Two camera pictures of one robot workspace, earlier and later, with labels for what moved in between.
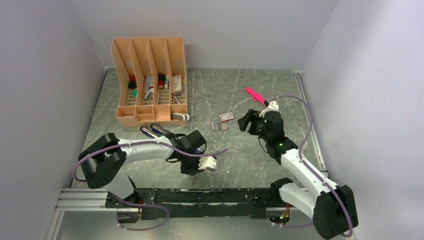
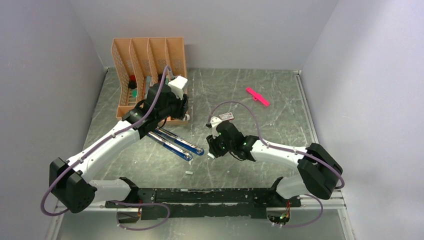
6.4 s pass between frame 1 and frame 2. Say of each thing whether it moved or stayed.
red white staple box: stayed
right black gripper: moved
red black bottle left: stayed
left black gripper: moved
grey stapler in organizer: stayed
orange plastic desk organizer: stayed
